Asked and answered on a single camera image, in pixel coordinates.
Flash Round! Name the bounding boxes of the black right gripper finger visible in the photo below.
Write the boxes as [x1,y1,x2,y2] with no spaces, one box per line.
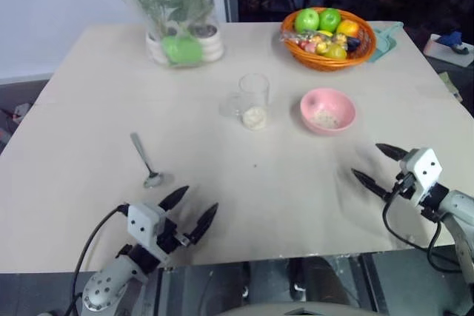
[350,168,392,201]
[375,143,409,164]

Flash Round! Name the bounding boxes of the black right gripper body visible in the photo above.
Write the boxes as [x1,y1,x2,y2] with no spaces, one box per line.
[386,162,416,201]

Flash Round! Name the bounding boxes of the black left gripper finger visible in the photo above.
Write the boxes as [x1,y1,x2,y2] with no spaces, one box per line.
[184,202,219,246]
[158,185,190,211]

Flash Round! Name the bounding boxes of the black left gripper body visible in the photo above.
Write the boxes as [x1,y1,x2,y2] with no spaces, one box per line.
[156,215,194,255]

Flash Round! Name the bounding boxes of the metal spoon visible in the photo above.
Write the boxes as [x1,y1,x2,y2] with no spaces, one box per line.
[130,132,166,189]

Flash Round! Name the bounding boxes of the clear glass mug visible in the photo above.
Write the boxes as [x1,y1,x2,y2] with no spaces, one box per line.
[221,73,270,132]

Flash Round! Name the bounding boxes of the beige food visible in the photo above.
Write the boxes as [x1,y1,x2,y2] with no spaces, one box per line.
[310,110,341,129]

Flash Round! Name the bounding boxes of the white powder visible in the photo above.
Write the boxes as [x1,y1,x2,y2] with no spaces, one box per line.
[241,106,268,131]

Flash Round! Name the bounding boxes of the pink bowl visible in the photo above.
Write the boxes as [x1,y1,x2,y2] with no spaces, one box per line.
[299,87,357,135]

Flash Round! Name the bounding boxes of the orange woven fruit basket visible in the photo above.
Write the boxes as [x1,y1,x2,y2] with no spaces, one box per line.
[280,6,378,73]

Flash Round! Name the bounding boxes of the teal cloth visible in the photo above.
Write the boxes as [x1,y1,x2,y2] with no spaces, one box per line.
[369,21,405,64]

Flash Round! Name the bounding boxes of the white box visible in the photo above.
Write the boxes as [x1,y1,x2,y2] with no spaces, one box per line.
[422,33,474,67]

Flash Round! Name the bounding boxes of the yellow-green pear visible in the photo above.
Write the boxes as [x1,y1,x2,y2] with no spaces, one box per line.
[323,44,349,61]

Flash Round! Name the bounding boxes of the blue object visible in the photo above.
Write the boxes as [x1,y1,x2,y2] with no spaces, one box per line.
[436,30,464,49]

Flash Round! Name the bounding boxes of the orange fruit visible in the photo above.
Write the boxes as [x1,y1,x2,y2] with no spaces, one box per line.
[336,19,361,38]

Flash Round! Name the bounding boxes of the colourful wrapped snack packet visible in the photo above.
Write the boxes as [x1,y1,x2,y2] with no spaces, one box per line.
[279,30,348,45]

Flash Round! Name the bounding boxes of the green apple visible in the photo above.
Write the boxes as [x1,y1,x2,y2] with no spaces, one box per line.
[318,7,343,33]
[294,8,321,34]

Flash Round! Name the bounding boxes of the white ribbed plant pot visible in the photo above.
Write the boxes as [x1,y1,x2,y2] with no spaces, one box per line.
[145,31,168,64]
[187,24,225,61]

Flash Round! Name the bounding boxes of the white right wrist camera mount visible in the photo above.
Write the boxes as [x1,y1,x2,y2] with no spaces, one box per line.
[397,147,444,206]

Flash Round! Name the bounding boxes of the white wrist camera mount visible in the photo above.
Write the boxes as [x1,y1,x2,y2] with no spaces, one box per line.
[127,203,168,258]
[397,147,444,206]

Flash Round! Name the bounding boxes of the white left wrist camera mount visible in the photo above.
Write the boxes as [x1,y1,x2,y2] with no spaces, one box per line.
[127,203,168,258]

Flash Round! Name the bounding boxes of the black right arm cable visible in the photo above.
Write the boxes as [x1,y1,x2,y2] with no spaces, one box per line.
[381,181,464,274]

